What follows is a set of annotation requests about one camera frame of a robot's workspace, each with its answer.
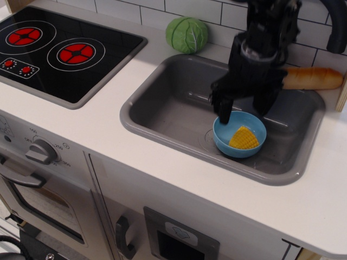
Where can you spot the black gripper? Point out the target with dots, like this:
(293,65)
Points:
(246,77)

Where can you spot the grey oven door handle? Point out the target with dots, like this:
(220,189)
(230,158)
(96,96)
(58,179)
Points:
(16,174)

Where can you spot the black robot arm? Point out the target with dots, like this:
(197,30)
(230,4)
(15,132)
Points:
(256,56)

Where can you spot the black toy stovetop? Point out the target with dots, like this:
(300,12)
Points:
(62,59)

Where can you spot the toy bread loaf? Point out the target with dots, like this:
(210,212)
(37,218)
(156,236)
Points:
(313,78)

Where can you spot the blue plastic bowl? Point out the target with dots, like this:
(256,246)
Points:
(223,133)

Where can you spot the toy oven door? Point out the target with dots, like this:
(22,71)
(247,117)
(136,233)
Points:
(62,209)

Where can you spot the grey dishwasher panel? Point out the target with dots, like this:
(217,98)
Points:
(170,239)

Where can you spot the grey cabinet door handle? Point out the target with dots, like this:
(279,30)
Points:
(126,250)

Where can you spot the black toy faucet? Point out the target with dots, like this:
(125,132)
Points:
(337,40)

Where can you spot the grey oven knob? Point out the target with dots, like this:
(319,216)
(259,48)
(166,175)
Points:
(41,152)

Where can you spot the green toy cabbage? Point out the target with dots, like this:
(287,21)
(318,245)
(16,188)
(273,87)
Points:
(186,35)

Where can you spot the yellow toy corn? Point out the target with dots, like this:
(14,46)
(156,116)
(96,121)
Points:
(244,139)

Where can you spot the grey toy sink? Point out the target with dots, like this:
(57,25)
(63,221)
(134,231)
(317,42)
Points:
(172,108)

